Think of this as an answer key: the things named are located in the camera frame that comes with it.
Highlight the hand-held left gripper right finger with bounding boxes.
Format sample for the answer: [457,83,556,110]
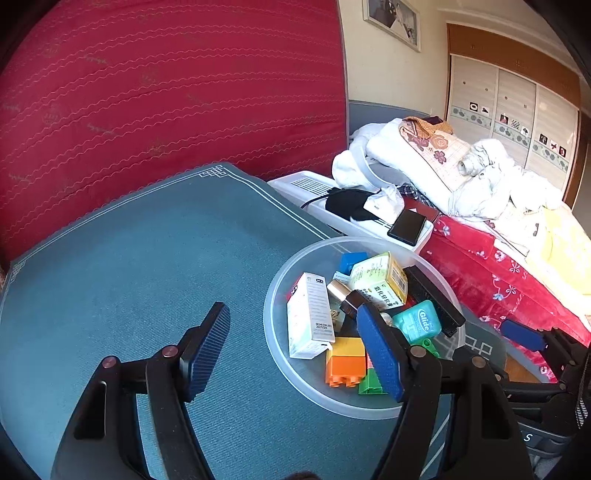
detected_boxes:
[356,302,522,480]

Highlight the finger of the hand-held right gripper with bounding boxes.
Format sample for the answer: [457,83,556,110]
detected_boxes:
[500,319,585,370]
[496,375,573,404]

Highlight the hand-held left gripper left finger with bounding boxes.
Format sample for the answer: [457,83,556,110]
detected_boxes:
[51,302,230,480]

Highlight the green and orange toy block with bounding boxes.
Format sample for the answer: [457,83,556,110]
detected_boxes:
[358,368,389,396]

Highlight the yellow and orange toy block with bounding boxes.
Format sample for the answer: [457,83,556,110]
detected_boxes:
[325,337,368,387]

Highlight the teal dental floss case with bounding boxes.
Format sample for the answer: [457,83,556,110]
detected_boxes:
[392,300,443,346]

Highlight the brown bottle with gold cap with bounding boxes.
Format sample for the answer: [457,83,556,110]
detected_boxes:
[327,279,366,320]

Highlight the yellow and green carton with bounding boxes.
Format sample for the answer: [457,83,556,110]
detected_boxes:
[348,253,409,311]

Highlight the clear plastic bowl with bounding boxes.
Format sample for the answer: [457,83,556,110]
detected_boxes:
[263,236,467,420]

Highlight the black bristle brush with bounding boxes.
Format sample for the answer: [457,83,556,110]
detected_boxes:
[404,265,466,337]

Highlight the white and pink carton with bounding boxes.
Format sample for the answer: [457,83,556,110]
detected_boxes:
[286,272,336,360]

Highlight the blue toy block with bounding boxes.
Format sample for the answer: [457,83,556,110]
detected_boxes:
[339,251,369,274]

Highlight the red floral blanket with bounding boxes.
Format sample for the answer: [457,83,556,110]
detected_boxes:
[422,215,591,385]

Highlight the pale yellow cloth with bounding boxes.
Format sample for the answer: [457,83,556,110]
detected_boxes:
[531,208,591,298]

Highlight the black smartphone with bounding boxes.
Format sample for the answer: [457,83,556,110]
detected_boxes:
[387,209,428,246]

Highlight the dark red box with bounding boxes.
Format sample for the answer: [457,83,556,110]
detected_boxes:
[402,196,440,223]

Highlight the black cloth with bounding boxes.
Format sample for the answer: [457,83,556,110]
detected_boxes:
[325,188,378,222]

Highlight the white bedding pile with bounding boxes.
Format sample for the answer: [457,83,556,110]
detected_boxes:
[332,117,571,223]

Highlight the plaid cloth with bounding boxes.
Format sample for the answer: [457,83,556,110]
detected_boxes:
[399,183,435,204]

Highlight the white slatted appliance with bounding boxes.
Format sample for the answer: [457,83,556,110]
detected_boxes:
[268,171,435,254]

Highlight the floral quilt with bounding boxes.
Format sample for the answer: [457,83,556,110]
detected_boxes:
[399,117,472,191]

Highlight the white and brown wardrobe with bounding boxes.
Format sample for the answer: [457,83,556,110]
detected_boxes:
[445,23,583,209]

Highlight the red quilted mattress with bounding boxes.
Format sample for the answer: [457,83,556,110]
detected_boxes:
[0,0,350,266]

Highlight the black cable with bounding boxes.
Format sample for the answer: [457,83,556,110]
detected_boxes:
[302,187,384,209]

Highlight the framed wall picture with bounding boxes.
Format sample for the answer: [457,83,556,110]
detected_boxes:
[362,0,422,52]

